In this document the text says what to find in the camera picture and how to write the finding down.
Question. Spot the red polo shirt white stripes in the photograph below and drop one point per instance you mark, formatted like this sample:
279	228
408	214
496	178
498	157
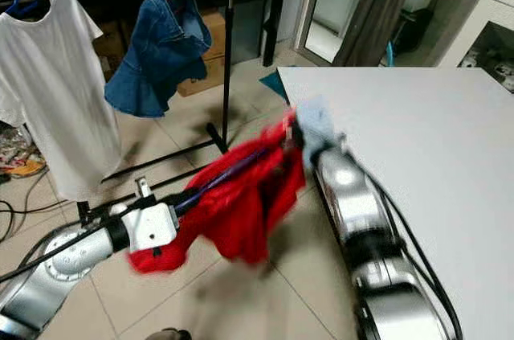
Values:
249	211

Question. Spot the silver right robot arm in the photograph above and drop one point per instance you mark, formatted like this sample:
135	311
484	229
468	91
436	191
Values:
357	203

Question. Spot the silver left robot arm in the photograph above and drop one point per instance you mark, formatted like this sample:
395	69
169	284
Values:
72	264

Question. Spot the cardboard box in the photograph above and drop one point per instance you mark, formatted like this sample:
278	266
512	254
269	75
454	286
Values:
213	75

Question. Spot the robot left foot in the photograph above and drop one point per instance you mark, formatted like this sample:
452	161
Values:
169	335

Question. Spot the blue denim garment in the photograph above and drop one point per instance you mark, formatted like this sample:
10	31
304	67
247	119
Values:
161	59

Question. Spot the teal floor rug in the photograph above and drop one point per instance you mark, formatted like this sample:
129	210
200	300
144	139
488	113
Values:
277	87

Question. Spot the plain white t-shirt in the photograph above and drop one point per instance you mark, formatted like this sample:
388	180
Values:
64	91

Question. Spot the chrome and black clothes rack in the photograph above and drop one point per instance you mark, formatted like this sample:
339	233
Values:
229	51

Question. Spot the clear plastic bag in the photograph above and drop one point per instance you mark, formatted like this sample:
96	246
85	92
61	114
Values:
20	155

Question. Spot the black desk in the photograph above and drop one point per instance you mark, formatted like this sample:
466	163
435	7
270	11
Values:
271	10

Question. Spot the grey curtain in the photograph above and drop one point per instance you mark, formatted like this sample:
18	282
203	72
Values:
377	10

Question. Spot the white glass door cabinet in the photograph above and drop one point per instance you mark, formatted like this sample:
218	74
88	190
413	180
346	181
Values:
494	26

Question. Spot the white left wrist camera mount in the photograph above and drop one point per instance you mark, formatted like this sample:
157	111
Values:
152	227

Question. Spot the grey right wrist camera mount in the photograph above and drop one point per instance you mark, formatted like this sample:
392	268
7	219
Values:
317	123

